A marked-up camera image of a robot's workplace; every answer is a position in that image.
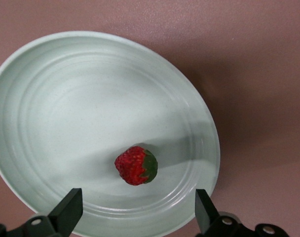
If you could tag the red strawberry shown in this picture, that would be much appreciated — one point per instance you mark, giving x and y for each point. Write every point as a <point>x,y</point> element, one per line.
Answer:
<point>132,165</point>

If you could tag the light green round plate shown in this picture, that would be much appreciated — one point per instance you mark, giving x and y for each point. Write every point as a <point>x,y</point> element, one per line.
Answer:
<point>78,111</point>

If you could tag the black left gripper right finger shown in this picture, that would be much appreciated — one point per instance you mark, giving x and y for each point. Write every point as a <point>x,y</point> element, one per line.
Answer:
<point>206,217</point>

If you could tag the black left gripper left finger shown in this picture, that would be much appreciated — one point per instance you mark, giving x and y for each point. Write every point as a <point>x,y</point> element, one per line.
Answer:
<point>63,217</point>

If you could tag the brown table cover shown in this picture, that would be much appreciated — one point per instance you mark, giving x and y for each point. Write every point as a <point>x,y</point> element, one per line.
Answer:
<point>263,74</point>

